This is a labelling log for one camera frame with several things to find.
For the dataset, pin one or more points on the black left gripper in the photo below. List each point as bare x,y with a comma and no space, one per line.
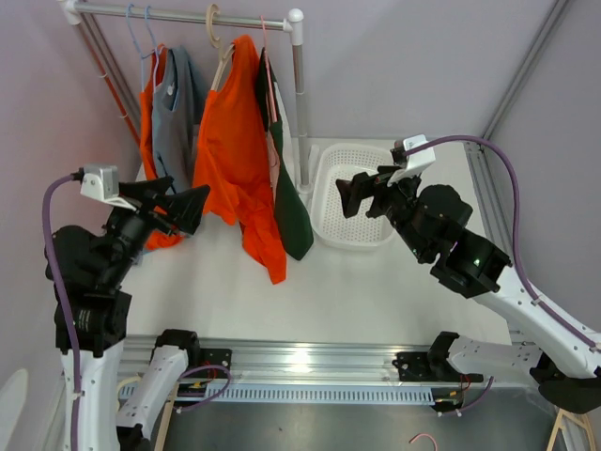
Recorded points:
186,207

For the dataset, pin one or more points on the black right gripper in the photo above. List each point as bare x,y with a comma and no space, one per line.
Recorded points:
362,187

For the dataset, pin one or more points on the green white t shirt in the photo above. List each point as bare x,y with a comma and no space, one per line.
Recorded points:
290,213

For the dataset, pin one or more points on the orange t shirt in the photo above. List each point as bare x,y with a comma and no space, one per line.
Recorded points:
157,240
232,159

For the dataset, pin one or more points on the grey blue t shirt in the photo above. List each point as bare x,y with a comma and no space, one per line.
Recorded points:
178,106

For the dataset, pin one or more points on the pink wire hanger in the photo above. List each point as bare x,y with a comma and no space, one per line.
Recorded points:
273,110

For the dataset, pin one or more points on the beige wooden hanger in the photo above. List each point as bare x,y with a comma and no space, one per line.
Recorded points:
224,54

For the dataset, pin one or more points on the light blue wire hanger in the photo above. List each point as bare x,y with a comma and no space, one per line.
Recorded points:
156,48

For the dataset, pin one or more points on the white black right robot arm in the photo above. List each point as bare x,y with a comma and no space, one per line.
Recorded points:
563,360

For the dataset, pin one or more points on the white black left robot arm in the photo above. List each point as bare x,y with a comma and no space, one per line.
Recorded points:
91,317

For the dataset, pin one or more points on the pink hanger hook floor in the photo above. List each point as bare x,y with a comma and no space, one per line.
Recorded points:
425,436

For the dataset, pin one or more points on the beige hanger bottom right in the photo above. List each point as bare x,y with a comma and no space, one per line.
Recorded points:
575,430

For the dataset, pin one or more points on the white plastic laundry basket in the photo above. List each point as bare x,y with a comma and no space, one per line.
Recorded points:
358,233

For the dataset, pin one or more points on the silver white clothes rack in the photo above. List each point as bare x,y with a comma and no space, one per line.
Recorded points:
292,24

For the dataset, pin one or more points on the beige hangers bottom left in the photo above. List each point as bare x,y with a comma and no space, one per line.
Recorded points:
125,389

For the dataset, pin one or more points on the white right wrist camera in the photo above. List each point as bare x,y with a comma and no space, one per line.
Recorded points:
414,164

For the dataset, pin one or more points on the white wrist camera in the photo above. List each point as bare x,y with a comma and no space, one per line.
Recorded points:
100,182
414,164

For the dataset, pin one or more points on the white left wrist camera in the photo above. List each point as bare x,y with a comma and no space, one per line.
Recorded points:
100,182

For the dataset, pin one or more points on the blue wire hanger left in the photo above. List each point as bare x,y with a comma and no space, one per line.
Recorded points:
137,47

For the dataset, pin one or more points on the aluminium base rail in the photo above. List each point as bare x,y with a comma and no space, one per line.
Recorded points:
273,362

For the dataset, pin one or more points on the white slotted cable duct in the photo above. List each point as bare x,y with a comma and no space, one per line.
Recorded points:
327,394

